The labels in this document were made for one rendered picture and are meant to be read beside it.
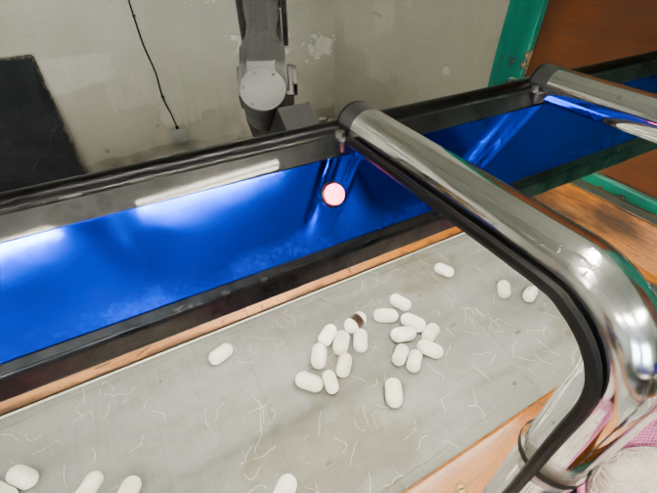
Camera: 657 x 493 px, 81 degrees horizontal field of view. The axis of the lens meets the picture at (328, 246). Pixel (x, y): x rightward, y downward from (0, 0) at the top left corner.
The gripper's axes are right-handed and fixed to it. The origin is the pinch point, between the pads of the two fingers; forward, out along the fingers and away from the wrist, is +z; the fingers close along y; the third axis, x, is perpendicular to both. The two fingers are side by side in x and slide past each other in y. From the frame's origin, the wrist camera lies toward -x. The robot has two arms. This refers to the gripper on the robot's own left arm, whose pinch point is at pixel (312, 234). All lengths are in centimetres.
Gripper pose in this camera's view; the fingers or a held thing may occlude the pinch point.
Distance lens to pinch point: 54.5
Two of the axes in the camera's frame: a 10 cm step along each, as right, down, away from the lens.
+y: 8.8, -3.1, 3.7
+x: -3.1, 2.2, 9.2
